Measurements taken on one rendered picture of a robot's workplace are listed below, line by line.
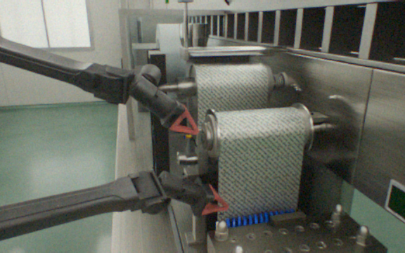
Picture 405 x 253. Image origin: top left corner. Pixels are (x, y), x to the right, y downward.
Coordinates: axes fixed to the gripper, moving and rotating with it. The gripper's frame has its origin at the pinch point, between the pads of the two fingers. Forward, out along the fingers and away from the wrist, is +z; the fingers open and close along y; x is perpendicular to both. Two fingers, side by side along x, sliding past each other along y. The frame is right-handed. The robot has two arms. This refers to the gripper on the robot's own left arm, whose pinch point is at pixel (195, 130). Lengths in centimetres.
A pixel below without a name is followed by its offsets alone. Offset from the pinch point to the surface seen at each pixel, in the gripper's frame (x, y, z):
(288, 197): 1.8, 6.4, 31.8
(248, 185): -2.2, 7.0, 19.2
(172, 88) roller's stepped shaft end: 3.5, -21.6, -7.5
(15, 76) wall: -192, -541, -142
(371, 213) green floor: 18, -120, 210
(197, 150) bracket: -4.1, -0.6, 4.6
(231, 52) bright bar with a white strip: 24.7, -22.5, 0.3
